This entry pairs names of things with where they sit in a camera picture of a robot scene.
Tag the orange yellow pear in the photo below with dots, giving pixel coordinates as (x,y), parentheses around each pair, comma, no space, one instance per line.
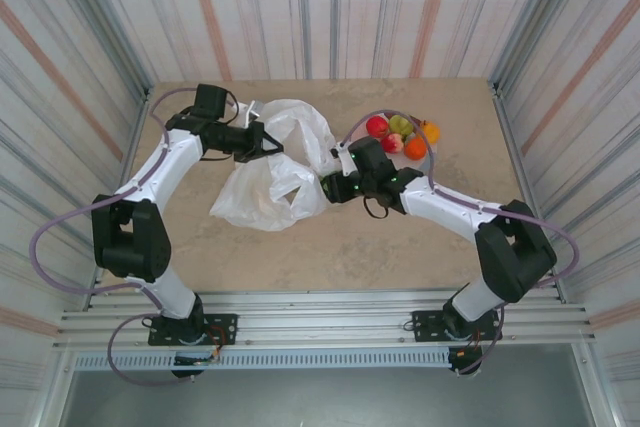
(431,133)

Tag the aluminium mounting rail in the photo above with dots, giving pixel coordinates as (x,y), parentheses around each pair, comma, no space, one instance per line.
(320,319)

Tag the orange tangerine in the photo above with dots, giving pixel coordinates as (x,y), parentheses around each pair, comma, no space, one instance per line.
(416,148)

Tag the red apple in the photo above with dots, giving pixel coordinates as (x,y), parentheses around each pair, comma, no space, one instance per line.
(377,126)

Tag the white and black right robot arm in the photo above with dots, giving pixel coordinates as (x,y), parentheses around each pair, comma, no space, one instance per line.
(515,252)

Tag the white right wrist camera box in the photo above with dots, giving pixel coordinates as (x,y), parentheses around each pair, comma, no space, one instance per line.
(344,156)

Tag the aluminium side rail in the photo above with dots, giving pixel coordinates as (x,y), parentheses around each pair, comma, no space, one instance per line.
(511,122)
(129,147)

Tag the round plate with coloured segments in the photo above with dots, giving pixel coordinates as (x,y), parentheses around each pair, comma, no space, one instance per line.
(419,164)

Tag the white translucent plastic bag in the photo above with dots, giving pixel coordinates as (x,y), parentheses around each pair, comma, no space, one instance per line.
(260,197)

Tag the green apple top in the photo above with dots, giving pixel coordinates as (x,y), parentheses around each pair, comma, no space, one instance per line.
(400,123)

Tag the red yellow peach with leaf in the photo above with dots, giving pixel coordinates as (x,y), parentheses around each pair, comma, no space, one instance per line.
(393,143)

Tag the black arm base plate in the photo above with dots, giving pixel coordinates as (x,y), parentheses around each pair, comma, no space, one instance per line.
(225,329)
(425,327)

